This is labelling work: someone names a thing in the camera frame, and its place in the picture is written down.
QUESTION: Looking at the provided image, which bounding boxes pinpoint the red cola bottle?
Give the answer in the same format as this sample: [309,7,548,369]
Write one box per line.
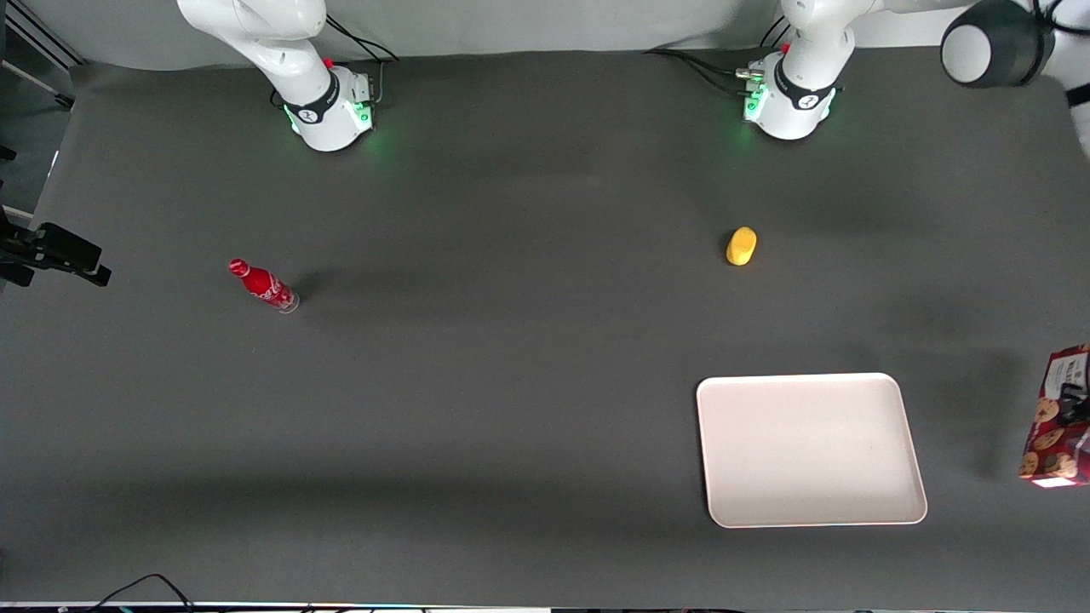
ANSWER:
[227,258,301,315]

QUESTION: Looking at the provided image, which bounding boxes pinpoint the thin black cable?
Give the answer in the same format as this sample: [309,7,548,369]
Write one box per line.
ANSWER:
[85,573,198,613]

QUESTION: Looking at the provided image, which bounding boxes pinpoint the black arm base cable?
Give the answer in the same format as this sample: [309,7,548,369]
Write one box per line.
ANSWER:
[325,14,400,107]
[643,49,750,96]

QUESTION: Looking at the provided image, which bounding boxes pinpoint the black left arm base cable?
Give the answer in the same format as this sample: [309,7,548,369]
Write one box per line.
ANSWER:
[643,49,750,96]

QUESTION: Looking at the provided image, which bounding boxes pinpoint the black right arm base cable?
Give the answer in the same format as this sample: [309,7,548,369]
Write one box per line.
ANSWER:
[325,14,400,107]

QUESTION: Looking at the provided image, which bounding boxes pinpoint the red cookie box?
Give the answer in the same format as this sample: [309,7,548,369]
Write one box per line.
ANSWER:
[1019,345,1090,488]

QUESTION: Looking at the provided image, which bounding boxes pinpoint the dark grey table cloth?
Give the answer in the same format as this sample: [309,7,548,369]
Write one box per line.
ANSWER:
[0,30,1090,610]

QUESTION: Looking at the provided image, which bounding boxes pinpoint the white rectangular tray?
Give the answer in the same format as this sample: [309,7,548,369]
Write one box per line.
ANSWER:
[696,372,928,530]

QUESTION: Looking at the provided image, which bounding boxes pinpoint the aluminium frame rail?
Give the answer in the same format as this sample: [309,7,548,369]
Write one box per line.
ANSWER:
[0,0,86,69]

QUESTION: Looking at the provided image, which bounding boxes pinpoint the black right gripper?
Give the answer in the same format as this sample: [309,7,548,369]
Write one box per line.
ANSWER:
[0,204,112,287]

